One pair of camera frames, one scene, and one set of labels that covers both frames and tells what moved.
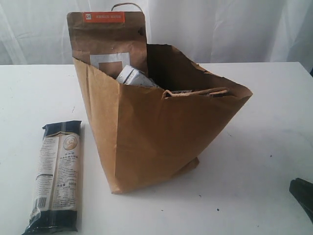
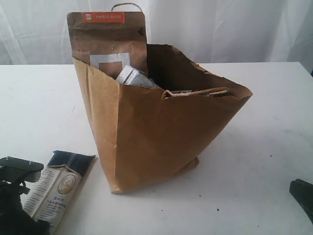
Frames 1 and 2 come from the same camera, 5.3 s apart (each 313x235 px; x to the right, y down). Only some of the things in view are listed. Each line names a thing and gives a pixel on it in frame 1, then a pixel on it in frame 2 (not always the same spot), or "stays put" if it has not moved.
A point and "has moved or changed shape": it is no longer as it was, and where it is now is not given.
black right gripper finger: x=302 y=190 stays put
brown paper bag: x=147 y=133 stays put
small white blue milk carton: x=130 y=75 stays put
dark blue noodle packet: x=56 y=198 has moved or changed shape
